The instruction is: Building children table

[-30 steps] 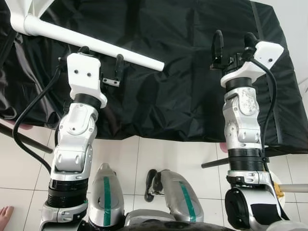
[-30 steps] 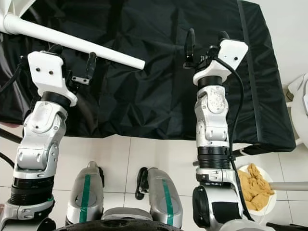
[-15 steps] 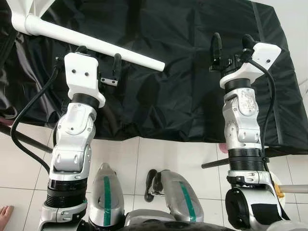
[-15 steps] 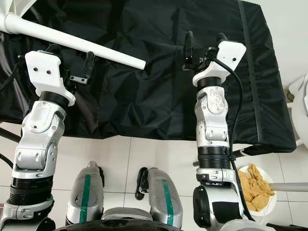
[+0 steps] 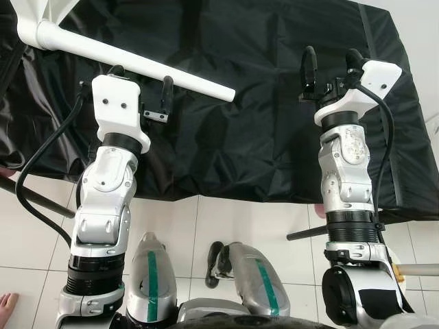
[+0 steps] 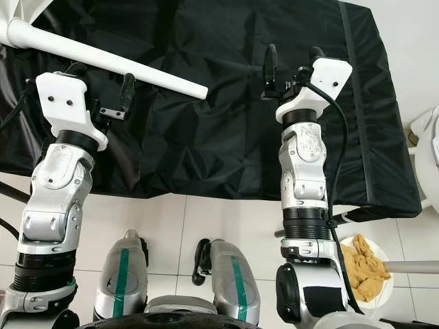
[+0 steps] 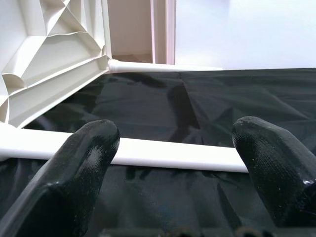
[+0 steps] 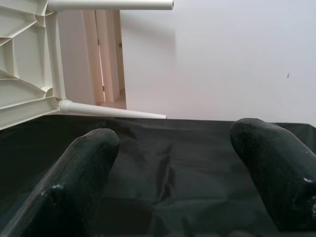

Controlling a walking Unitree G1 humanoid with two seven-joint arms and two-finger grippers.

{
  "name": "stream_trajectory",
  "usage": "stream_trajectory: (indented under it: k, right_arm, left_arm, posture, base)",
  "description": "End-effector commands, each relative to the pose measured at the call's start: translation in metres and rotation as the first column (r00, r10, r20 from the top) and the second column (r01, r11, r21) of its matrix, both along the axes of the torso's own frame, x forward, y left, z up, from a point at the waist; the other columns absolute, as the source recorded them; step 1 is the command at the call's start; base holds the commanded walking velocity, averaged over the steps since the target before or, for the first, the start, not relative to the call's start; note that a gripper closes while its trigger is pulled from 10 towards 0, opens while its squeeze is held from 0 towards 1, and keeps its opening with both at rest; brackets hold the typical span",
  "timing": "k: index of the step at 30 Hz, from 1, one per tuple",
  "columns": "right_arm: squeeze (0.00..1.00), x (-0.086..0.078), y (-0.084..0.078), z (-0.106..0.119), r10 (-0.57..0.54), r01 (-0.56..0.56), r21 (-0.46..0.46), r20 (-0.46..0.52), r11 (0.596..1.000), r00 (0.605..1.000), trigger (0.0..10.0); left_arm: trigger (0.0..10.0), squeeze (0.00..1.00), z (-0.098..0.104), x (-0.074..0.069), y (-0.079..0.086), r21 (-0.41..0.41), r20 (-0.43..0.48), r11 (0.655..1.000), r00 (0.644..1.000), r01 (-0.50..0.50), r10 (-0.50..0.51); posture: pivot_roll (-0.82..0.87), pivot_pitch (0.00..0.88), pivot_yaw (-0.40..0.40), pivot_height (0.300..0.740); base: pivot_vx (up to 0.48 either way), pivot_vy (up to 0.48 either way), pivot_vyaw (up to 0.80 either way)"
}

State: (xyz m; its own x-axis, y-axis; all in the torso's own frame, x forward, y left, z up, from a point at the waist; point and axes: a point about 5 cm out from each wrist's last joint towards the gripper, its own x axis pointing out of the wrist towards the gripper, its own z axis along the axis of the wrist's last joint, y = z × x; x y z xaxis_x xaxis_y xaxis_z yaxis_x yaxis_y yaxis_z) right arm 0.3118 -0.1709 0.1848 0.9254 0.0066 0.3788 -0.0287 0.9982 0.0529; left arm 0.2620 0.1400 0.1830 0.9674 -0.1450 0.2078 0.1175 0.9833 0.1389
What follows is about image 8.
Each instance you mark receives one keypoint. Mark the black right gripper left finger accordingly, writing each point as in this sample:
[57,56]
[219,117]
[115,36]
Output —
[74,185]

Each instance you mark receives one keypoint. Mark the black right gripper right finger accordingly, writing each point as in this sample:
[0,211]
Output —
[279,172]

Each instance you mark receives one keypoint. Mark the white plastic table leg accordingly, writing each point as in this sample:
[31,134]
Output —
[111,111]
[111,4]

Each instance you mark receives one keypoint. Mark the white plastic table top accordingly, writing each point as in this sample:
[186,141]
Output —
[24,61]

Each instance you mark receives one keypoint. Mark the white door frame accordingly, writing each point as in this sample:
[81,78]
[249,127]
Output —
[106,61]

